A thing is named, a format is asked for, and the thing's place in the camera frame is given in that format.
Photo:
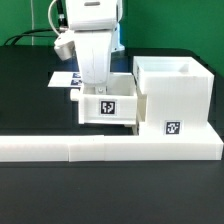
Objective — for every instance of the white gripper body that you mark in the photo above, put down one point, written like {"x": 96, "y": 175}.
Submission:
{"x": 93, "y": 50}

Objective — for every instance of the white drawer tray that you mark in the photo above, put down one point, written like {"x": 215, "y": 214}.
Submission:
{"x": 118, "y": 106}
{"x": 134, "y": 128}

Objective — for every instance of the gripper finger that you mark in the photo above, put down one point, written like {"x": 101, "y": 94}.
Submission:
{"x": 100, "y": 89}

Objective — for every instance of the white drawer cabinet box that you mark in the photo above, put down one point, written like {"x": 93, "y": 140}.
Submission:
{"x": 174, "y": 94}

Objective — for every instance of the marker tag sheet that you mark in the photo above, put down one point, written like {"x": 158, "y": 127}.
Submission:
{"x": 65, "y": 79}

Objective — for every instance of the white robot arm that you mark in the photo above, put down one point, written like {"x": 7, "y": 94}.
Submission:
{"x": 93, "y": 23}

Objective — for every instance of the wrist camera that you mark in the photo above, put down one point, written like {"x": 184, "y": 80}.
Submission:
{"x": 64, "y": 45}

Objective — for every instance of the white L-shaped fence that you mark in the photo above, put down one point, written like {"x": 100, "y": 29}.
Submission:
{"x": 202, "y": 145}

